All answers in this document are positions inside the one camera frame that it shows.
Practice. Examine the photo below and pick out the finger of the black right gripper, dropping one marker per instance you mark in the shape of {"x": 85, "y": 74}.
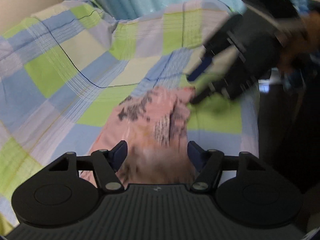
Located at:
{"x": 206, "y": 60}
{"x": 206, "y": 92}

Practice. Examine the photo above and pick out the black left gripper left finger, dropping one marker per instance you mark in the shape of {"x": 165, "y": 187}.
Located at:
{"x": 104, "y": 164}

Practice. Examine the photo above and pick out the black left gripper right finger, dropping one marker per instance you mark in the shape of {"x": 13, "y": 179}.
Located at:
{"x": 210, "y": 164}

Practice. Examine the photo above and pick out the pink patterned garment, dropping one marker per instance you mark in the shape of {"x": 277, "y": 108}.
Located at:
{"x": 154, "y": 127}

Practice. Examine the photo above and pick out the person's right hand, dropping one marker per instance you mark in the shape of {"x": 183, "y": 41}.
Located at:
{"x": 296, "y": 43}

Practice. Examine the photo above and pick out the checkered blue green bedsheet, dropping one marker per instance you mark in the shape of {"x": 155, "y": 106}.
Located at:
{"x": 65, "y": 69}

